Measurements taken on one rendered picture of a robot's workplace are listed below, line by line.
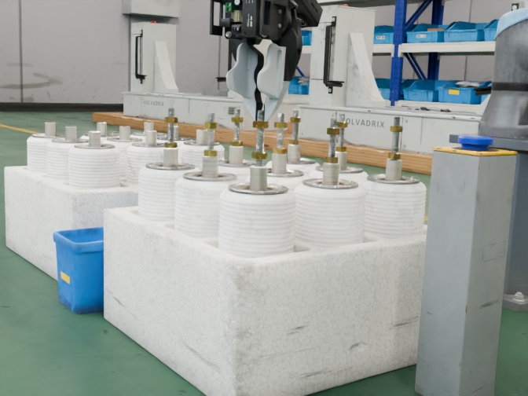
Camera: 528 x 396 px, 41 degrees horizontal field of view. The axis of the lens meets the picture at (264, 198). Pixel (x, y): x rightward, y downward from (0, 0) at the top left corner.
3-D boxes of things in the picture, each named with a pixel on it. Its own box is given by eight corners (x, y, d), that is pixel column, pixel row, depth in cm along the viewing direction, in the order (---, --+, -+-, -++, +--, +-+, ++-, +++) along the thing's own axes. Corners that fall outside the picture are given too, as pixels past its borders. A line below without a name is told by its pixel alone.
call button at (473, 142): (471, 151, 86) (473, 134, 86) (499, 154, 83) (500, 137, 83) (449, 152, 84) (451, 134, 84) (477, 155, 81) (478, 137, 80)
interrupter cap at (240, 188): (291, 189, 91) (291, 184, 90) (285, 199, 83) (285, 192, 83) (233, 186, 91) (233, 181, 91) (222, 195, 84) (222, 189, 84)
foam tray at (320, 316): (295, 285, 134) (299, 193, 131) (456, 353, 103) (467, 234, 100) (103, 318, 112) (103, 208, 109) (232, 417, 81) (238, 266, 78)
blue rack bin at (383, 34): (398, 47, 733) (400, 27, 730) (427, 46, 703) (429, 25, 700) (365, 44, 703) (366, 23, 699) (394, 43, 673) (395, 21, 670)
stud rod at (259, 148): (253, 170, 87) (255, 110, 86) (260, 170, 88) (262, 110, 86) (257, 172, 86) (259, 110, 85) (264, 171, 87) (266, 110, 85)
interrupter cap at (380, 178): (355, 180, 102) (356, 175, 102) (394, 177, 106) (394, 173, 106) (390, 187, 96) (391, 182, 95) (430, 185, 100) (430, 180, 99)
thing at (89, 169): (108, 233, 141) (108, 144, 138) (129, 243, 134) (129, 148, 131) (61, 238, 136) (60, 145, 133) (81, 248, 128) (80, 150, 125)
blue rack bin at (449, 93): (467, 103, 669) (469, 80, 665) (503, 104, 639) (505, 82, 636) (434, 102, 638) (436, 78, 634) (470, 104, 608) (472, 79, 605)
